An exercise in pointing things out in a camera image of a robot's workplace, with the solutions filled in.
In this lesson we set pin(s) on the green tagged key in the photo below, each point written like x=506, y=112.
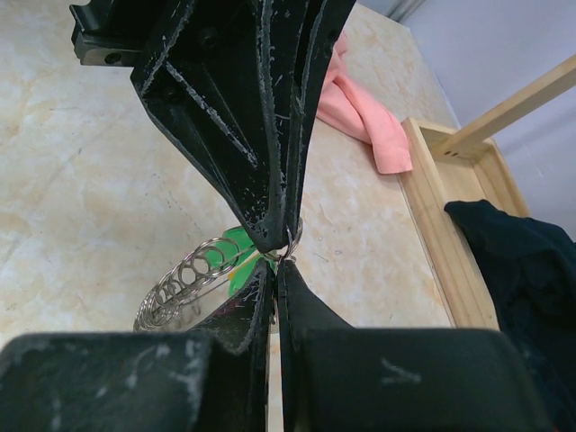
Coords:
x=242, y=253

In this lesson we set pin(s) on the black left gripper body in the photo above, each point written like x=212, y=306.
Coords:
x=113, y=33

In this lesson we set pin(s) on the wooden clothes rack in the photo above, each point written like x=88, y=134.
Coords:
x=458, y=171

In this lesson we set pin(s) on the large keyring with small rings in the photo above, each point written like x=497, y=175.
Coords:
x=196, y=286

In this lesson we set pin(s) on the pink cloth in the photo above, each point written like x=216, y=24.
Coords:
x=348, y=107

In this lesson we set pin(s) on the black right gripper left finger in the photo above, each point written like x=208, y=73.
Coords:
x=226, y=371

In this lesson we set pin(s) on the dark navy tank top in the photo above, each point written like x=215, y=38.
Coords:
x=528, y=266

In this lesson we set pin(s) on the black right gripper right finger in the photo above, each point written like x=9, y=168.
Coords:
x=319, y=376

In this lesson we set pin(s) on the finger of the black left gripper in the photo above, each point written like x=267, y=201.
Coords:
x=294, y=45
x=203, y=80

